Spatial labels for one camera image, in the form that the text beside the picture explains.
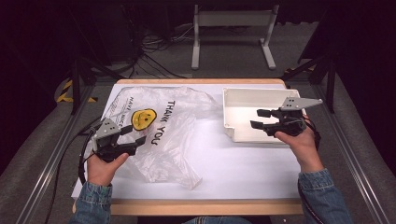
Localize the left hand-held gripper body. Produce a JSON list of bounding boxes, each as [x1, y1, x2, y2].
[[92, 117, 138, 163]]

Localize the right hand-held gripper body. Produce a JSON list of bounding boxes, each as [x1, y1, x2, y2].
[[264, 96, 323, 137]]

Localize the white plastic box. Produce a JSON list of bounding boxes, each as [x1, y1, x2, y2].
[[221, 87, 308, 145]]

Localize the clear printed plastic bag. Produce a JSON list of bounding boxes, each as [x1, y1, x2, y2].
[[104, 85, 222, 191]]

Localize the person's right hand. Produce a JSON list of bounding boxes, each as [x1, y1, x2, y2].
[[274, 115, 325, 174]]

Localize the person's left hand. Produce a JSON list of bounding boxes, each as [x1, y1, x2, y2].
[[86, 152, 130, 187]]

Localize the black tripod stand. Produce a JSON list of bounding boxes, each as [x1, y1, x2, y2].
[[68, 52, 126, 116], [280, 50, 338, 115]]

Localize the yellow black striped tape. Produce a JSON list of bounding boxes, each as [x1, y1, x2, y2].
[[55, 78, 99, 104]]

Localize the white metal stand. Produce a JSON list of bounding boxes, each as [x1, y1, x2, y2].
[[191, 3, 277, 71]]

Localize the person's legs in jeans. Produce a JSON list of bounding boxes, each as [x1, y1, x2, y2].
[[182, 216, 254, 224]]

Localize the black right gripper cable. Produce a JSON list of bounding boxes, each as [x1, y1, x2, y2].
[[297, 117, 325, 224]]

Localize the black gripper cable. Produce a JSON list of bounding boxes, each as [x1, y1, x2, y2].
[[297, 117, 325, 224], [78, 116, 105, 187]]

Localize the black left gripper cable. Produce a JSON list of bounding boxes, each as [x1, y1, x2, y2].
[[78, 116, 105, 187]]

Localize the aluminium rail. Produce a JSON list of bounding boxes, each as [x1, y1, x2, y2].
[[312, 83, 391, 224], [14, 84, 96, 224]]

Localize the bundle of black floor cables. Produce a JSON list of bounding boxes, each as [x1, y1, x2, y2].
[[122, 18, 194, 79]]

